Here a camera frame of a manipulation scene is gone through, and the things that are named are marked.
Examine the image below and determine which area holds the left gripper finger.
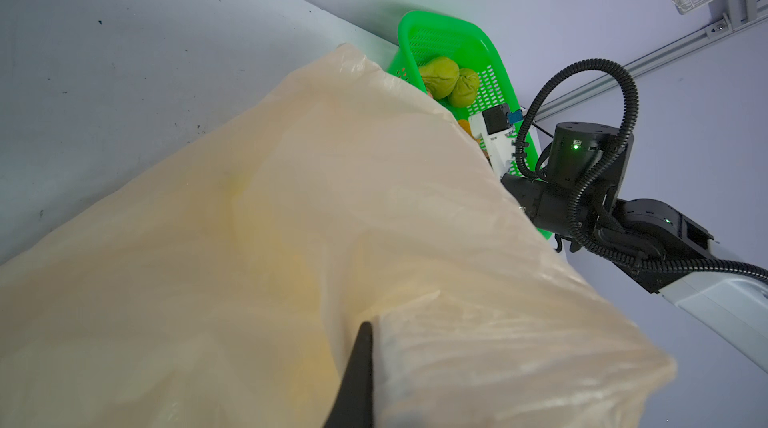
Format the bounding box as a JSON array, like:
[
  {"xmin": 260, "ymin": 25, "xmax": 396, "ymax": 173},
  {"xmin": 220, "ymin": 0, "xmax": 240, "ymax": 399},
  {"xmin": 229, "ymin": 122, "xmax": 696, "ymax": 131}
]
[{"xmin": 323, "ymin": 321, "xmax": 374, "ymax": 428}]

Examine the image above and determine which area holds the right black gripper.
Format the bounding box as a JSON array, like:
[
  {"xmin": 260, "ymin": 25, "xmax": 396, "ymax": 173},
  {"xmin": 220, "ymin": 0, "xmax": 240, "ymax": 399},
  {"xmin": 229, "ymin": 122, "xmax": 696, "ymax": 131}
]
[{"xmin": 501, "ymin": 173, "xmax": 574, "ymax": 236}]

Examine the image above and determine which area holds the beige plastic bag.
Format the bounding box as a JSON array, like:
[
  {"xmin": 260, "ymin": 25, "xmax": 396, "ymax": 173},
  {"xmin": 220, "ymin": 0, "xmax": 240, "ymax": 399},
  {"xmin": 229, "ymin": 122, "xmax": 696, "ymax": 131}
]
[{"xmin": 1, "ymin": 46, "xmax": 676, "ymax": 427}]

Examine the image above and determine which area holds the orange fake mango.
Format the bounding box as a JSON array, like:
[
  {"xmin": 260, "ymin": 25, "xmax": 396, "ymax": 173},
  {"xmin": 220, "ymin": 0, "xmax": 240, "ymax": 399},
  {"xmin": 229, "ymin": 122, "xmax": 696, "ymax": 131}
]
[{"xmin": 458, "ymin": 119, "xmax": 478, "ymax": 141}]

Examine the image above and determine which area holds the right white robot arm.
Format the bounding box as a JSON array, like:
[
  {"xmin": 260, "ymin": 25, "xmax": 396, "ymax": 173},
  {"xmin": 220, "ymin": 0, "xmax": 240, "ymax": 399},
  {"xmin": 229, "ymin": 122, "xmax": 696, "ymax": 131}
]
[{"xmin": 501, "ymin": 122, "xmax": 767, "ymax": 369}]

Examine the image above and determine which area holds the green fake round fruit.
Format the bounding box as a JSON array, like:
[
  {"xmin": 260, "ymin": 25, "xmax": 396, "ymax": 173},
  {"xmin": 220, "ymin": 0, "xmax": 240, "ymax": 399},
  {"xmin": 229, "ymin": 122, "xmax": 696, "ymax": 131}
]
[{"xmin": 448, "ymin": 68, "xmax": 480, "ymax": 108}]

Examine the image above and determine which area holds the green fake pear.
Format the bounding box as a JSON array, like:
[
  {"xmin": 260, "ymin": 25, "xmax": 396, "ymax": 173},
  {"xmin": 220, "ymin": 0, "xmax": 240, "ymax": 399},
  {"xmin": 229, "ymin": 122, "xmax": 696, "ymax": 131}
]
[{"xmin": 419, "ymin": 56, "xmax": 460, "ymax": 100}]

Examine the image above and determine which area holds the green plastic basket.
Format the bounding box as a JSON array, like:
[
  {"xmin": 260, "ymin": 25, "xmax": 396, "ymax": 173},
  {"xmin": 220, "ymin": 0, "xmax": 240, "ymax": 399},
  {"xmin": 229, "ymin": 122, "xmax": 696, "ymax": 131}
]
[{"xmin": 388, "ymin": 10, "xmax": 541, "ymax": 188}]

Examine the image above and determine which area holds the right black corrugated cable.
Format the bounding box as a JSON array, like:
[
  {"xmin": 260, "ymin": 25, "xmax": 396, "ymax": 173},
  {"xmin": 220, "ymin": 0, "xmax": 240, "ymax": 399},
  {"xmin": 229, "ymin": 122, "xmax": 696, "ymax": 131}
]
[{"xmin": 514, "ymin": 57, "xmax": 768, "ymax": 282}]

